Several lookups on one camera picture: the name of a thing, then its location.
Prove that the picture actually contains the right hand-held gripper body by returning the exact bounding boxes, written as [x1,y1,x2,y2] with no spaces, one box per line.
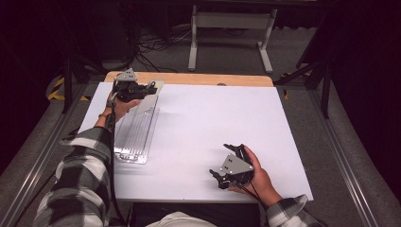
[218,144,255,190]

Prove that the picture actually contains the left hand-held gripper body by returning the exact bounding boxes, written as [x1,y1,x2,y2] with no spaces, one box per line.
[112,67,149,104]

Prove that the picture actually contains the clear ribbed plastic tray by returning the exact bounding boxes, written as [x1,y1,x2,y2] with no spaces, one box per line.
[113,94,161,166]

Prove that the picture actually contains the person's left hand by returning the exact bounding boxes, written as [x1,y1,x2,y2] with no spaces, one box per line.
[97,91,142,125]

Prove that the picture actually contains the person's right hand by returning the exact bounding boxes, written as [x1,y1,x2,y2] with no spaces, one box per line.
[227,146,284,208]

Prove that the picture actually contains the person's lap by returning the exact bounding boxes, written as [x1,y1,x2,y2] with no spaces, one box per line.
[129,201,269,227]

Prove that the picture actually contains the black stand leg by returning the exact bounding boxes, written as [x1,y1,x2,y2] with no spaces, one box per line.
[61,55,105,115]

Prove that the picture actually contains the yellow black floor tape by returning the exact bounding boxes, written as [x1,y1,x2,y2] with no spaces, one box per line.
[46,76,91,102]

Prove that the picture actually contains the white metal stand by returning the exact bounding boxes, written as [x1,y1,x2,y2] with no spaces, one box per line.
[187,4,279,75]

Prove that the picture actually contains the black tripod stand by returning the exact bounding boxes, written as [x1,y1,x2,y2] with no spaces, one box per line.
[273,12,335,120]

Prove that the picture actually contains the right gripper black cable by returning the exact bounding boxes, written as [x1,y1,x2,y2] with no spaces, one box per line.
[236,182,269,209]

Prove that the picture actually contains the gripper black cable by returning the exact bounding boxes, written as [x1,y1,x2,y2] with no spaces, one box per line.
[107,94,128,226]
[236,182,269,209]

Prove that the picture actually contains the black floor cables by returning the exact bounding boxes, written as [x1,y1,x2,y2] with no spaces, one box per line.
[133,26,193,74]

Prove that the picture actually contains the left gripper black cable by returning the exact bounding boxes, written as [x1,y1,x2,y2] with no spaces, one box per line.
[107,94,128,226]

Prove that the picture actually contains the aluminium floor rail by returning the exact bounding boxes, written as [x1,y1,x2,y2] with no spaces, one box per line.
[306,88,379,227]
[0,83,91,227]

